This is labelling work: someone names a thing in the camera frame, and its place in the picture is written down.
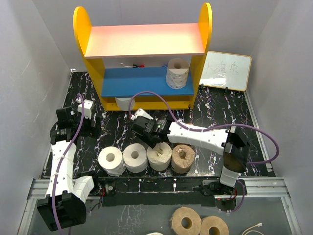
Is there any white cable on floor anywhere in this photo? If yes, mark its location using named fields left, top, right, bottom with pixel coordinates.
left=242, top=222, right=264, bottom=235

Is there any beige wrapped roll front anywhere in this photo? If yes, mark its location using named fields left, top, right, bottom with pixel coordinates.
left=146, top=142, right=172, bottom=171

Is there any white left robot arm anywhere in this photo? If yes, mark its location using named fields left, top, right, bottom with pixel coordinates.
left=37, top=100, right=101, bottom=232

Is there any brown wrapped roll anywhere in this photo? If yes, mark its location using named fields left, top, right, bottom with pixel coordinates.
left=171, top=142, right=196, bottom=150
left=171, top=144, right=195, bottom=174

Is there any tan roll on floor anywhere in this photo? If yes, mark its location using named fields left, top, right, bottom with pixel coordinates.
left=170, top=207, right=201, bottom=235
left=200, top=216, right=229, bottom=235

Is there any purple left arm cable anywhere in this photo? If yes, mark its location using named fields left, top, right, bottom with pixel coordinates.
left=50, top=93, right=98, bottom=235

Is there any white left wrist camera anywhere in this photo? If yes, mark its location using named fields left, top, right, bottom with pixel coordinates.
left=76, top=98, right=94, bottom=119

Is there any brown wrapped roll back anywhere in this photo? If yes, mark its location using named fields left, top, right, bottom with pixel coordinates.
left=171, top=142, right=196, bottom=150

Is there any tan roll on floor left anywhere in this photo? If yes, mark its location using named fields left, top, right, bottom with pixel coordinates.
left=170, top=207, right=201, bottom=235

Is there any black and red marker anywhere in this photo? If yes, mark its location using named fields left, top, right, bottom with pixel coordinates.
left=133, top=64, right=145, bottom=68

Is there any brown wrapped roll front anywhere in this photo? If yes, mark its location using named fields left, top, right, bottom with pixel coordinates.
left=171, top=144, right=195, bottom=174

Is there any small whiteboard with writing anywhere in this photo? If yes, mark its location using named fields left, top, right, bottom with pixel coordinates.
left=200, top=51, right=252, bottom=92

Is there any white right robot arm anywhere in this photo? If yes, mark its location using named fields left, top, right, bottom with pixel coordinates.
left=131, top=109, right=250, bottom=195

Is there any tan roll on floor right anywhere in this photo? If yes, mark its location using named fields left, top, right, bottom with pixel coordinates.
left=200, top=216, right=229, bottom=235

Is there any patterned white paper roll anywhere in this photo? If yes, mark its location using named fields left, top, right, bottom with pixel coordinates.
left=166, top=58, right=189, bottom=90

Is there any yellow shelf with coloured boards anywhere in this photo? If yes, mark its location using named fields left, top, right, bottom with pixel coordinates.
left=73, top=3, right=213, bottom=111

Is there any white roll at bottom edge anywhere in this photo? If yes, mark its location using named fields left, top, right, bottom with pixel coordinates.
left=146, top=232, right=163, bottom=235

